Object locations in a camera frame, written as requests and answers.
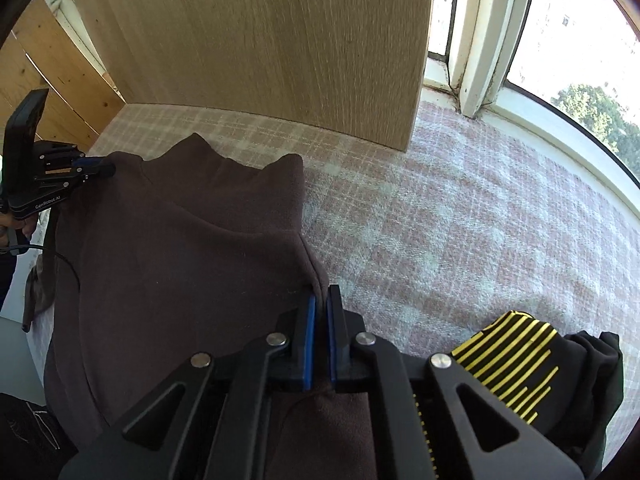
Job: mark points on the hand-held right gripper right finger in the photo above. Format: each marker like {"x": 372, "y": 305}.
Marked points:
{"x": 331, "y": 345}

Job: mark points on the light wooden board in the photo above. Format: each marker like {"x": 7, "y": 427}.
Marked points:
{"x": 250, "y": 35}

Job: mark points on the black jacket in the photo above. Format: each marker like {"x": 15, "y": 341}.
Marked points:
{"x": 25, "y": 435}

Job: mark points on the black garment with yellow stripes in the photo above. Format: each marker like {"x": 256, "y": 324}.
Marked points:
{"x": 575, "y": 375}

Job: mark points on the brown sweater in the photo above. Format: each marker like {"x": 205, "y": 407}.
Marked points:
{"x": 175, "y": 240}

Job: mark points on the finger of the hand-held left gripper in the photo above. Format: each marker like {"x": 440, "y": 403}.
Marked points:
{"x": 95, "y": 167}

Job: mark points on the pink plaid blanket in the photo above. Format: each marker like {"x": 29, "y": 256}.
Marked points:
{"x": 450, "y": 220}

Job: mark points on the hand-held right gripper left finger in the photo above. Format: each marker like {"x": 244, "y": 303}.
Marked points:
{"x": 310, "y": 345}

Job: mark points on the white window frame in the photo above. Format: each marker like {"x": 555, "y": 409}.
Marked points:
{"x": 480, "y": 35}

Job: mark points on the pine slatted board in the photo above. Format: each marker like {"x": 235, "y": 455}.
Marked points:
{"x": 50, "y": 85}

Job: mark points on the person's left hand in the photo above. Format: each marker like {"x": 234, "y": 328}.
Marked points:
{"x": 26, "y": 226}

